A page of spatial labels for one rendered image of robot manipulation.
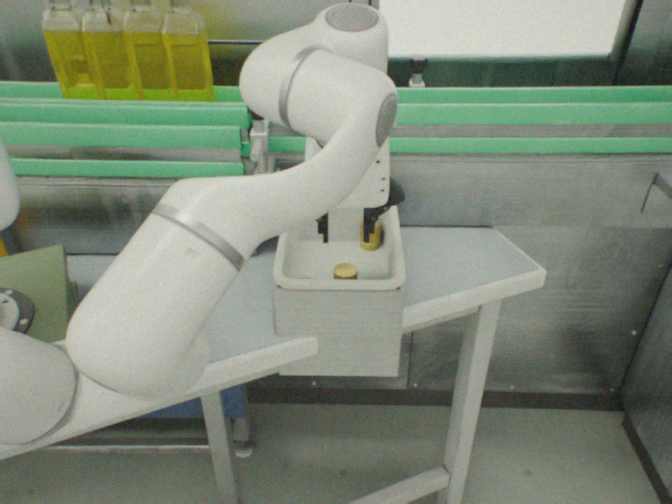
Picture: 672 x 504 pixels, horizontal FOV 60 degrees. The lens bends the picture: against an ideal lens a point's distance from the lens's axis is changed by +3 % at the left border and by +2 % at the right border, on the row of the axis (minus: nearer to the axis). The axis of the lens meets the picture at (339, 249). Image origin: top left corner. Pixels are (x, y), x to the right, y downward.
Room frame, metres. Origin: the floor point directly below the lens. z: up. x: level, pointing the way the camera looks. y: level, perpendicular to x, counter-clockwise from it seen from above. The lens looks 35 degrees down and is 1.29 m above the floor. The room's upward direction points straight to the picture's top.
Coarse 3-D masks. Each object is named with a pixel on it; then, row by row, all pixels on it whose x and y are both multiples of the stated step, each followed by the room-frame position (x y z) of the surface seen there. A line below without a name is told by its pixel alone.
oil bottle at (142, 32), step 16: (128, 16) 0.89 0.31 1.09; (144, 16) 0.89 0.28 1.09; (160, 16) 0.91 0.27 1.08; (128, 32) 0.89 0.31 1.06; (144, 32) 0.89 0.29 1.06; (160, 32) 0.89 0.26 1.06; (128, 48) 0.89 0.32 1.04; (144, 48) 0.89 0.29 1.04; (160, 48) 0.89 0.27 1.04; (144, 64) 0.89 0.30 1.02; (160, 64) 0.89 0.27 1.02; (144, 80) 0.89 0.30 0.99; (160, 80) 0.89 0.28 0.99; (144, 96) 0.89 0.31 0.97; (160, 96) 0.89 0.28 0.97
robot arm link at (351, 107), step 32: (320, 64) 0.48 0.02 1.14; (352, 64) 0.48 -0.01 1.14; (288, 96) 0.47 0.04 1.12; (320, 96) 0.46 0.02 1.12; (352, 96) 0.45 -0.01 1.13; (384, 96) 0.46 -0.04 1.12; (320, 128) 0.46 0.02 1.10; (352, 128) 0.43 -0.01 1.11; (384, 128) 0.46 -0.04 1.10; (320, 160) 0.40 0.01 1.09; (352, 160) 0.42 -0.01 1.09; (192, 192) 0.39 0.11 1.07; (224, 192) 0.39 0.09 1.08; (256, 192) 0.39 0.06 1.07; (288, 192) 0.39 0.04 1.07; (320, 192) 0.40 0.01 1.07; (192, 224) 0.36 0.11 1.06; (224, 224) 0.37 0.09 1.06; (256, 224) 0.38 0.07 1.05; (288, 224) 0.40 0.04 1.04
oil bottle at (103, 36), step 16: (96, 16) 0.89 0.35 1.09; (112, 16) 0.89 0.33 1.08; (96, 32) 0.88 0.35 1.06; (112, 32) 0.88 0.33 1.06; (96, 48) 0.88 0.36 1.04; (112, 48) 0.88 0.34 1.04; (96, 64) 0.88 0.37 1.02; (112, 64) 0.88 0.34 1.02; (128, 64) 0.89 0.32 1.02; (96, 80) 0.88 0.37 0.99; (112, 80) 0.88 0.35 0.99; (128, 80) 0.88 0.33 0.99; (112, 96) 0.88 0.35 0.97; (128, 96) 0.88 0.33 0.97
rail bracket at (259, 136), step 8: (248, 112) 0.76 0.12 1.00; (256, 120) 0.75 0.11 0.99; (264, 120) 0.81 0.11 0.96; (256, 128) 0.75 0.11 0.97; (264, 128) 0.76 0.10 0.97; (256, 136) 0.75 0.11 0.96; (264, 136) 0.75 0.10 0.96; (256, 144) 0.73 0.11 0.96; (264, 144) 0.75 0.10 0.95; (256, 152) 0.70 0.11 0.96; (264, 152) 0.75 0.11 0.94; (256, 160) 0.70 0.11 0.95; (264, 160) 0.75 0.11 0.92; (256, 168) 0.77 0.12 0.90; (264, 168) 0.75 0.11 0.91; (272, 168) 0.77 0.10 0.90
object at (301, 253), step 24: (336, 216) 0.78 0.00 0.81; (360, 216) 0.78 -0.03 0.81; (384, 216) 0.77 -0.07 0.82; (288, 240) 0.68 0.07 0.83; (312, 240) 0.78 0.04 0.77; (336, 240) 0.77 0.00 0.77; (384, 240) 0.76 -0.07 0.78; (288, 264) 0.65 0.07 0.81; (312, 264) 0.71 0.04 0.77; (336, 264) 0.71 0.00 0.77; (360, 264) 0.71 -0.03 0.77; (384, 264) 0.71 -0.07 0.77; (312, 288) 0.57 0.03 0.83; (336, 288) 0.57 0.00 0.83; (360, 288) 0.57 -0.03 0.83; (384, 288) 0.57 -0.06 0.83
